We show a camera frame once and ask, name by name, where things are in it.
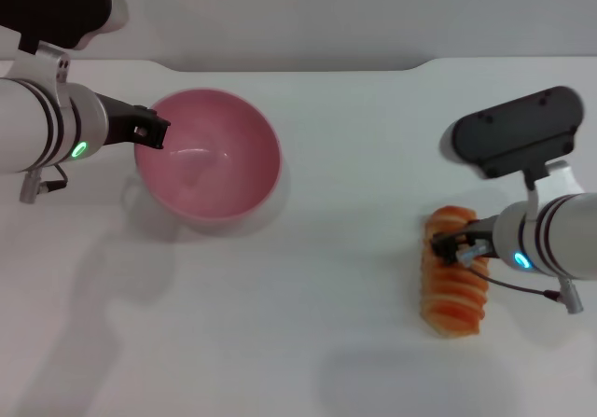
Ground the pink plastic bowl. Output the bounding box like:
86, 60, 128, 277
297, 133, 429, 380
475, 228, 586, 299
133, 88, 284, 225

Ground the left arm cable with connector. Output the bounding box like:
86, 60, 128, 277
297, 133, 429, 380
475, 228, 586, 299
19, 163, 69, 204

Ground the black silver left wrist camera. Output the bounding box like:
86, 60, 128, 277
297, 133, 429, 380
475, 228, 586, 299
0, 0, 128, 53

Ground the orange ridged bread loaf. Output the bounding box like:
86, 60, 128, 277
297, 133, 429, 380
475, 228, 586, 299
419, 205, 491, 339

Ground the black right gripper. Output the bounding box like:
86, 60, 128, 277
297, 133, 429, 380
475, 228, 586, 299
431, 215, 499, 266

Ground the right arm cable with connector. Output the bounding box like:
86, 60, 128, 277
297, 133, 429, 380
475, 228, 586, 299
456, 243, 585, 314

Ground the arm cable with connector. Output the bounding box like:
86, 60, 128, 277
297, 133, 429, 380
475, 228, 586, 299
456, 243, 585, 314
19, 163, 69, 204

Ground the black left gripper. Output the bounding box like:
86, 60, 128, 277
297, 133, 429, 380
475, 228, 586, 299
95, 93, 172, 150

